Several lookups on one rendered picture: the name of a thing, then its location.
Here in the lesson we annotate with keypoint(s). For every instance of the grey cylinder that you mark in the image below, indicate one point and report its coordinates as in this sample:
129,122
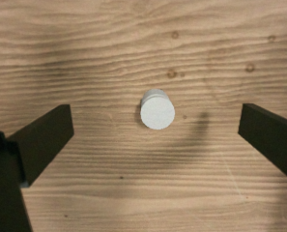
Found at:
157,111

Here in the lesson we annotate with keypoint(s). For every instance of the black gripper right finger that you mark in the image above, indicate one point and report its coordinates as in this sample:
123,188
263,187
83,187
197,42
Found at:
266,132

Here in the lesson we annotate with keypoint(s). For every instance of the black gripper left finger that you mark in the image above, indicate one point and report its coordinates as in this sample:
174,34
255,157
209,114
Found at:
24,156

